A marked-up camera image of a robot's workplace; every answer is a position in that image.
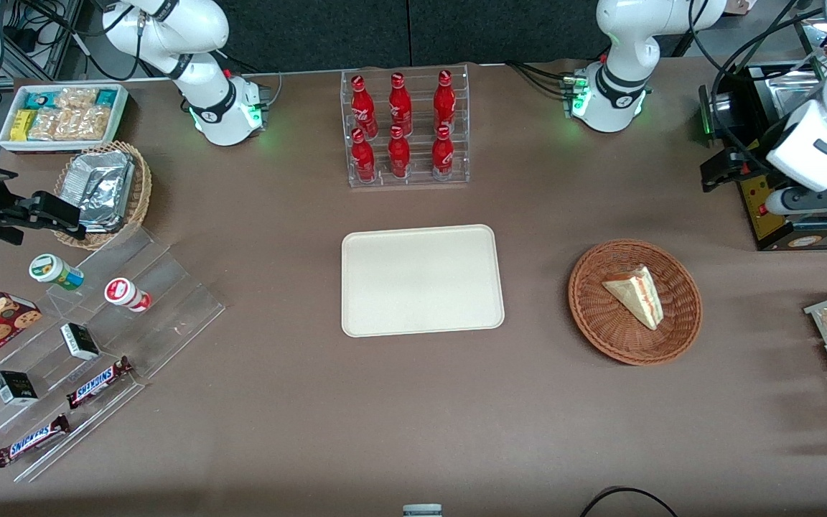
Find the red cola bottle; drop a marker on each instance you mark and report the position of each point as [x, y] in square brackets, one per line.
[444, 102]
[363, 159]
[442, 156]
[399, 156]
[363, 108]
[400, 106]

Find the clear cracker bag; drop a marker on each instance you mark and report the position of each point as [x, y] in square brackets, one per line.
[77, 98]
[47, 125]
[89, 123]

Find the brown wicker basket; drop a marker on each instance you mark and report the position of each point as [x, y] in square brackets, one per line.
[600, 330]

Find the small teal snack pack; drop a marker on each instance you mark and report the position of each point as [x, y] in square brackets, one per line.
[106, 98]

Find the grey object at table edge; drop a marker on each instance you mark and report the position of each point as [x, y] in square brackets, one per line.
[422, 510]

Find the red lid yogurt cup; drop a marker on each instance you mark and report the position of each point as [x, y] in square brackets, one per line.
[123, 293]

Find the light wicker basket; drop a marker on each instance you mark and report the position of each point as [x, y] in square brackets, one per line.
[142, 194]

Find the grey metal frame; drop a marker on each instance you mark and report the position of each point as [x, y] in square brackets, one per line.
[54, 43]

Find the yellow snack pack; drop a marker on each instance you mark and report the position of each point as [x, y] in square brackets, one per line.
[22, 126]

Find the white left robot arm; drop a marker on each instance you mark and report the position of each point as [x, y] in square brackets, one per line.
[618, 72]

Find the white snack bin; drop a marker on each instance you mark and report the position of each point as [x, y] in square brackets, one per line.
[120, 118]

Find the cream plastic tray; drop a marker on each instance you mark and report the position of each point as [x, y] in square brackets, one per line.
[421, 281]

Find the snickers bar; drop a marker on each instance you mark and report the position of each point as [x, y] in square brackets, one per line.
[97, 383]
[29, 441]

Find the clear acrylic bottle rack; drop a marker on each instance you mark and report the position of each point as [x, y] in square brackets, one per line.
[421, 169]

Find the silver foil pack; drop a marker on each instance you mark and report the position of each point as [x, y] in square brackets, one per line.
[101, 188]

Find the small black box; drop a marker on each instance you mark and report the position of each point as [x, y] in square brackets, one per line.
[15, 388]
[80, 342]

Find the green lid yogurt cup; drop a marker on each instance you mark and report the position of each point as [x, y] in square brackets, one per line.
[51, 270]

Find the triangular sandwich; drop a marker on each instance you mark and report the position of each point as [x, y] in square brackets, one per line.
[636, 296]

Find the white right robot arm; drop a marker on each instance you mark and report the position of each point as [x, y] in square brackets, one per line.
[212, 100]

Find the black food warmer machine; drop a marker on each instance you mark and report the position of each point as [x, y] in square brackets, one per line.
[772, 222]

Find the clear acrylic stepped stand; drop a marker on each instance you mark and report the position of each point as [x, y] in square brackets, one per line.
[169, 316]

